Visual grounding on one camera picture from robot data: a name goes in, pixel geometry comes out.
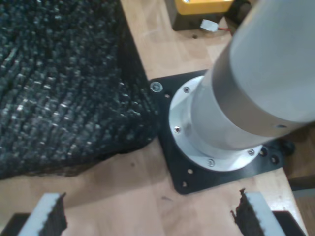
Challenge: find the grey metal bar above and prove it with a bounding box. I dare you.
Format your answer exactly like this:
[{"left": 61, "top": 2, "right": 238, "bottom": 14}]
[{"left": 290, "top": 179, "right": 315, "bottom": 200}]

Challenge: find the black textured mat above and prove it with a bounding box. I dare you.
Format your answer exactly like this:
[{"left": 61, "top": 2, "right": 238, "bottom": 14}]
[{"left": 0, "top": 0, "right": 160, "bottom": 180}]

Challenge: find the yellow and black box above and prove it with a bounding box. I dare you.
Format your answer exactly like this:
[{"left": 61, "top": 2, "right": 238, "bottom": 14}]
[{"left": 169, "top": 0, "right": 244, "bottom": 32}]

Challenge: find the white connector with red wires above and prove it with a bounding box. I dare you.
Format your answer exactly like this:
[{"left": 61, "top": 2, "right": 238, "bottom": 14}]
[{"left": 200, "top": 19, "right": 234, "bottom": 33}]

